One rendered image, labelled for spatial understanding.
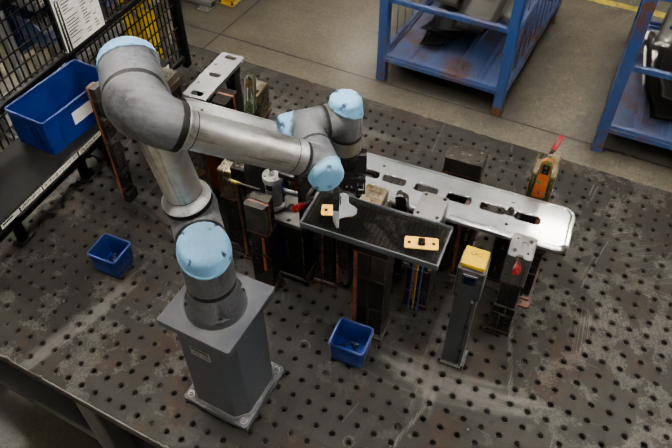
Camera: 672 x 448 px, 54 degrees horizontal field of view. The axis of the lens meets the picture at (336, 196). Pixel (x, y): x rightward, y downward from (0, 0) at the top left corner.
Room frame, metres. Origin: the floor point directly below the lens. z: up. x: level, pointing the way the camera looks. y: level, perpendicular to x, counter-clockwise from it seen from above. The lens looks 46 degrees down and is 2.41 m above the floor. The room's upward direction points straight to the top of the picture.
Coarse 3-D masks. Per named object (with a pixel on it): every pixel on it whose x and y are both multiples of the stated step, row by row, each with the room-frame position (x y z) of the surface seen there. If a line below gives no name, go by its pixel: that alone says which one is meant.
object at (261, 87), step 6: (258, 84) 1.88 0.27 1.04; (264, 84) 1.87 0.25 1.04; (258, 90) 1.84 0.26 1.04; (264, 90) 1.85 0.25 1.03; (258, 96) 1.81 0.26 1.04; (264, 96) 1.85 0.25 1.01; (258, 102) 1.81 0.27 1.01; (264, 102) 1.86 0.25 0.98; (258, 108) 1.81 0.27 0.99; (264, 108) 1.84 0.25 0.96; (270, 108) 1.89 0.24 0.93; (252, 114) 1.82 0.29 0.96; (258, 114) 1.81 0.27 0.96; (264, 114) 1.84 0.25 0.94
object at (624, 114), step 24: (648, 0) 2.67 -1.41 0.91; (648, 24) 2.66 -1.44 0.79; (624, 48) 3.41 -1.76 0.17; (648, 48) 3.30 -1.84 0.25; (624, 72) 2.67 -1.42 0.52; (648, 72) 2.63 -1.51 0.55; (624, 96) 2.95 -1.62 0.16; (648, 96) 2.87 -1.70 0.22; (600, 120) 2.73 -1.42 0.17; (624, 120) 2.74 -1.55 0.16; (648, 120) 2.74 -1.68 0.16; (600, 144) 2.66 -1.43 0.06
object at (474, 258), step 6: (468, 246) 1.04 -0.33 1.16; (468, 252) 1.02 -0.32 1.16; (474, 252) 1.02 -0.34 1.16; (480, 252) 1.02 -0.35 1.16; (486, 252) 1.02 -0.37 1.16; (462, 258) 1.00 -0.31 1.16; (468, 258) 1.00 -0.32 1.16; (474, 258) 1.00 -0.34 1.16; (480, 258) 1.00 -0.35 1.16; (486, 258) 1.00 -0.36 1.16; (462, 264) 0.99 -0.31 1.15; (468, 264) 0.98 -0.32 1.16; (474, 264) 0.98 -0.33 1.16; (480, 264) 0.98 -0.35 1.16; (486, 264) 0.98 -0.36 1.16; (480, 270) 0.97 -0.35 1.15
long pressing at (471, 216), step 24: (240, 120) 1.73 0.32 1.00; (264, 120) 1.73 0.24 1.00; (384, 168) 1.49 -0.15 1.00; (408, 168) 1.49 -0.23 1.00; (408, 192) 1.39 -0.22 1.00; (456, 192) 1.38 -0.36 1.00; (480, 192) 1.38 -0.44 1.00; (504, 192) 1.38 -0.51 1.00; (456, 216) 1.29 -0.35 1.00; (480, 216) 1.29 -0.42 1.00; (504, 216) 1.28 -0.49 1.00; (552, 216) 1.28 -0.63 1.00; (552, 240) 1.19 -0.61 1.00
